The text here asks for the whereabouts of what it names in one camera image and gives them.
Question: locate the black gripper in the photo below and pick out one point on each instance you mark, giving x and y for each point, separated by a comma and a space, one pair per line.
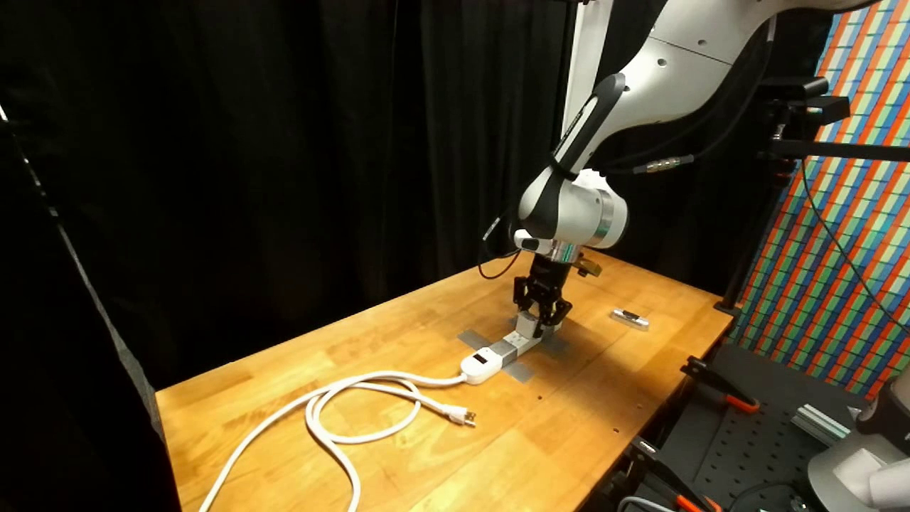
546, 277

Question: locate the white charger head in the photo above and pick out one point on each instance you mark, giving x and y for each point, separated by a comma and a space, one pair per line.
526, 331

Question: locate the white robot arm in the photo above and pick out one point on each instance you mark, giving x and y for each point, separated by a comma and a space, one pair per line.
663, 74

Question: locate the grey tripod head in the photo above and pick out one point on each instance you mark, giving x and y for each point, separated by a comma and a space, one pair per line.
862, 464

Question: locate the white power strip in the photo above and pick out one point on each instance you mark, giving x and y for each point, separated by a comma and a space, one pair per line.
492, 360

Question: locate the small dark object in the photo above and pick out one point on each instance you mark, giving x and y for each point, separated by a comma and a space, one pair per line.
630, 316

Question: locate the orange black clamp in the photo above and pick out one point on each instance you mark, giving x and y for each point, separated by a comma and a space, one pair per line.
677, 478
727, 387

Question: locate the black breadboard side table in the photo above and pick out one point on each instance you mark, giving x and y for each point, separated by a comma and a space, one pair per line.
778, 445

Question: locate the black curtain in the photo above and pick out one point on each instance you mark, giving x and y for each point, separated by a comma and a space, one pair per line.
286, 142

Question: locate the colourful checkered board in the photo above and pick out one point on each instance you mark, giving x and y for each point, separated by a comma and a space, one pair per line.
844, 209

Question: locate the yellow-taped wrist camera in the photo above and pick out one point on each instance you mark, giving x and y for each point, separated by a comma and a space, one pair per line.
588, 266

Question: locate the silver aluminium rail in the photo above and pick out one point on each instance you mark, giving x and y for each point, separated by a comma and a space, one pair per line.
821, 421

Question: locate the black camera on boom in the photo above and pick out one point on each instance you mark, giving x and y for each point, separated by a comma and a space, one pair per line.
805, 104

